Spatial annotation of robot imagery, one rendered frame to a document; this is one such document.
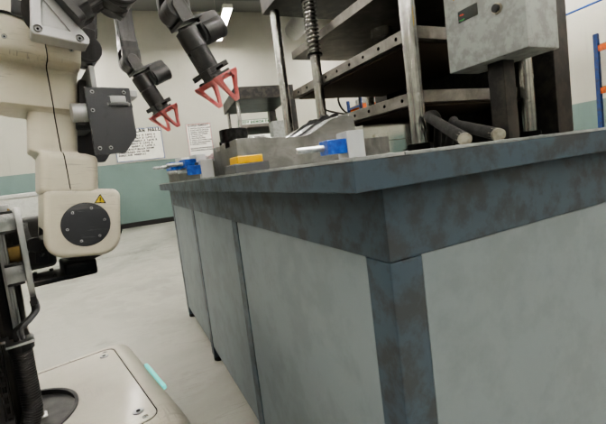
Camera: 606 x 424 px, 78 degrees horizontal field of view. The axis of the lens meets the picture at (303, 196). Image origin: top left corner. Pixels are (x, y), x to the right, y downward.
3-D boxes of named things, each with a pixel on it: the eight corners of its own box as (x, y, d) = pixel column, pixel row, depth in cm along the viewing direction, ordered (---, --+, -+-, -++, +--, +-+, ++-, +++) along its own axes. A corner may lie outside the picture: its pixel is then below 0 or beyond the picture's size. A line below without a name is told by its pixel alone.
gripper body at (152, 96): (163, 106, 138) (151, 88, 135) (172, 101, 130) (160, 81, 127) (148, 115, 135) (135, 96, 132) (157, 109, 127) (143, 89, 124)
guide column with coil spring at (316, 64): (333, 225, 212) (305, -14, 202) (328, 224, 217) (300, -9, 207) (341, 223, 214) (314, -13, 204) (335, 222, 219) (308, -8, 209)
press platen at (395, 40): (411, 37, 146) (410, 24, 145) (292, 98, 244) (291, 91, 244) (530, 43, 178) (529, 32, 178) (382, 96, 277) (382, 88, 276)
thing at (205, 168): (169, 182, 108) (166, 163, 107) (168, 182, 112) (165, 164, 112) (215, 176, 113) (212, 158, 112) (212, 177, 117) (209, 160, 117)
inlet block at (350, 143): (302, 165, 69) (298, 135, 68) (294, 166, 73) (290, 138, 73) (366, 157, 73) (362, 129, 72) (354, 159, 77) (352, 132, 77)
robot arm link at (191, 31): (169, 34, 95) (178, 26, 90) (191, 25, 98) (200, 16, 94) (186, 60, 97) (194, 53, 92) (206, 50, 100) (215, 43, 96)
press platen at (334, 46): (411, -29, 145) (409, -42, 145) (292, 59, 244) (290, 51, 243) (525, -11, 176) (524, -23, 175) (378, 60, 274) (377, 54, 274)
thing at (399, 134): (366, 161, 182) (362, 124, 180) (337, 164, 206) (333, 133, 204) (441, 152, 203) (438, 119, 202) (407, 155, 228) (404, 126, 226)
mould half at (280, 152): (240, 173, 98) (233, 121, 97) (216, 176, 121) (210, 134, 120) (390, 154, 120) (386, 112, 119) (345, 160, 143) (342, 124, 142)
